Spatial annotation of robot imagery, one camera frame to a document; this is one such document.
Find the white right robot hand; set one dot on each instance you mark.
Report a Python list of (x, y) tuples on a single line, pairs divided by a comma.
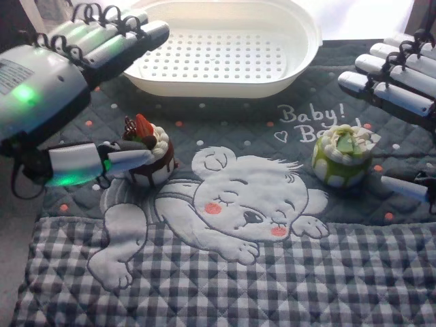
[(402, 75)]

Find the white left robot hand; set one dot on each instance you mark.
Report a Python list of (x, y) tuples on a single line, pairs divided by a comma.
[(44, 85)]

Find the green matcha toy cake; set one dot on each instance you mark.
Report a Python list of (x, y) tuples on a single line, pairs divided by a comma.
[(340, 163)]

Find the chocolate strawberry toy cake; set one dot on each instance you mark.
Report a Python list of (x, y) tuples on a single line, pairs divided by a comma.
[(160, 144)]

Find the white perforated plastic basin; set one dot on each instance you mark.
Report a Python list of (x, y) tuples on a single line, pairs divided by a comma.
[(221, 58)]

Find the translucent plastic bin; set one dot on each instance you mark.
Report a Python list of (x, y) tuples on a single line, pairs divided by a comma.
[(51, 13)]

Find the grey bear print quilt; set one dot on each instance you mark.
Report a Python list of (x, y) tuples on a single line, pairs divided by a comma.
[(218, 272)]

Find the black stand post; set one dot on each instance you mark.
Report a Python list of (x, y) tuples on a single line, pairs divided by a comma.
[(420, 15)]

